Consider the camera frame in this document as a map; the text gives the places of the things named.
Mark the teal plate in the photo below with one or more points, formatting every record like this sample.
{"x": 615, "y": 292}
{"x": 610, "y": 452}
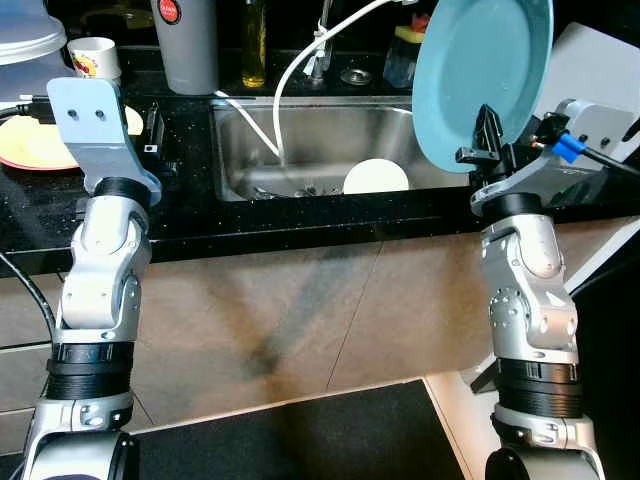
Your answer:
{"x": 480, "y": 60}

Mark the yellow plate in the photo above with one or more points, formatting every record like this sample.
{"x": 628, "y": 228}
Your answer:
{"x": 30, "y": 145}

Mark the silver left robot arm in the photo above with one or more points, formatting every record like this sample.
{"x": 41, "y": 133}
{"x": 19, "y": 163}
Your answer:
{"x": 100, "y": 290}

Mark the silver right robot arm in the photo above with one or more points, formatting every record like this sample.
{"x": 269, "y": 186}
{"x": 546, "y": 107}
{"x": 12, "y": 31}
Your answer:
{"x": 530, "y": 300}

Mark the blue tape wrap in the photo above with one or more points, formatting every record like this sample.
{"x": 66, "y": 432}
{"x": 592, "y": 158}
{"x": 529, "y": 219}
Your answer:
{"x": 567, "y": 148}

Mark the grey tumbler with red sticker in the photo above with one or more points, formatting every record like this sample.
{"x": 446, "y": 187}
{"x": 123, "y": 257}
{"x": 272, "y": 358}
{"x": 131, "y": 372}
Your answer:
{"x": 190, "y": 60}

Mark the white cartoon print cup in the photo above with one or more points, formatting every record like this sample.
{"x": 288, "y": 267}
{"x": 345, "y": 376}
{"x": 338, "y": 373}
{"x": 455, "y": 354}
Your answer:
{"x": 100, "y": 50}

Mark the dark blue sponge holder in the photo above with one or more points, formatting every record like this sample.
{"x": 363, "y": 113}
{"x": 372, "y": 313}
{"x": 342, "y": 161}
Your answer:
{"x": 400, "y": 65}

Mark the plain white plate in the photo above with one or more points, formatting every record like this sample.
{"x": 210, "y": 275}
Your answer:
{"x": 376, "y": 178}

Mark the yellow oil glass bottle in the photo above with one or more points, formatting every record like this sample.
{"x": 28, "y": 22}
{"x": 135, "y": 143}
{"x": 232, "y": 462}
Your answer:
{"x": 253, "y": 50}

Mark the white cutting board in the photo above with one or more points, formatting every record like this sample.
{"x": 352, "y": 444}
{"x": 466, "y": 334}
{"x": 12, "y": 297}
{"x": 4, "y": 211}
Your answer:
{"x": 600, "y": 70}

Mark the yellow sponge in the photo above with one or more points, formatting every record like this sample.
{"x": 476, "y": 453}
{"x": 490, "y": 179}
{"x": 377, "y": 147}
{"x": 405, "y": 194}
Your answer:
{"x": 408, "y": 34}

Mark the round metal sink strainer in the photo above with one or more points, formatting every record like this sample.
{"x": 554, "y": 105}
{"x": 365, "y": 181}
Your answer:
{"x": 356, "y": 76}

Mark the stainless steel sink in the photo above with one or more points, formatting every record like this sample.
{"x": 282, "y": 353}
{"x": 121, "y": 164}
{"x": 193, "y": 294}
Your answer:
{"x": 330, "y": 140}

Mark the metal sink faucet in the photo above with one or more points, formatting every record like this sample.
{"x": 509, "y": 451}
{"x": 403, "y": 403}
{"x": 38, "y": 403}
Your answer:
{"x": 325, "y": 65}

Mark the white cloth tie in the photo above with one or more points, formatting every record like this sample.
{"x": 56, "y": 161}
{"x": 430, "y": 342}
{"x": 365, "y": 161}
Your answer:
{"x": 318, "y": 40}

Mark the black floor mat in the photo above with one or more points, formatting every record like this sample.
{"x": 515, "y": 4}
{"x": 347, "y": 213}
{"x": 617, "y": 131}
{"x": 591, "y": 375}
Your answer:
{"x": 320, "y": 440}

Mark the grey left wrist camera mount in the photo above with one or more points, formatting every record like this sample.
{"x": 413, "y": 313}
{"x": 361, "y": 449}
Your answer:
{"x": 90, "y": 130}

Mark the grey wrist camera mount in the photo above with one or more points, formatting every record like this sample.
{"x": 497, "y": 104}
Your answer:
{"x": 600, "y": 125}
{"x": 90, "y": 130}

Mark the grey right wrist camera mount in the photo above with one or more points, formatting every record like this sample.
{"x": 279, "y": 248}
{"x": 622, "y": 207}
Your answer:
{"x": 600, "y": 125}

